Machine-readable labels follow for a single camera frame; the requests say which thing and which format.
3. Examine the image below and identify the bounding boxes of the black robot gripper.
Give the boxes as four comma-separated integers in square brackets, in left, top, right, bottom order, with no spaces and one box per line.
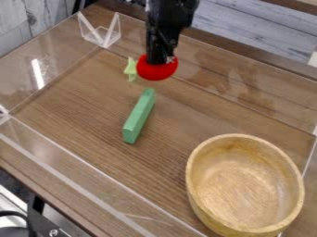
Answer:
[145,0,199,65]

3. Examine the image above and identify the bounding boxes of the red plush tomato toy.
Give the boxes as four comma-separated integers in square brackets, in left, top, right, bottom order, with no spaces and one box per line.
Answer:
[124,55,178,81]

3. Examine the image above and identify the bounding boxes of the green rectangular block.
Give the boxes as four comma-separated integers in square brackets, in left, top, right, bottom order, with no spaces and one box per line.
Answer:
[123,88,156,144]

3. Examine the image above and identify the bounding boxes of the clear acrylic tray walls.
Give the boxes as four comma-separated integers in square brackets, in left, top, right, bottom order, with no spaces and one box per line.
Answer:
[0,7,317,237]

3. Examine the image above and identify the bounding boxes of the wooden bowl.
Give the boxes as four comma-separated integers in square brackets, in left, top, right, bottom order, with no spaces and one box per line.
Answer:
[186,133,305,237]

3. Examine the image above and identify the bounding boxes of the clear acrylic corner bracket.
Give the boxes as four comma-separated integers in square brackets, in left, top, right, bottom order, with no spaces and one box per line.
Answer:
[76,12,121,49]

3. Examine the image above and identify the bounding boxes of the black table leg bracket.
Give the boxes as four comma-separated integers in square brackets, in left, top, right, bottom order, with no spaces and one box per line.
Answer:
[25,194,84,237]

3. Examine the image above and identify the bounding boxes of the black cable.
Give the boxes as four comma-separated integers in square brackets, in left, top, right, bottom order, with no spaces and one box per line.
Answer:
[0,209,38,237]

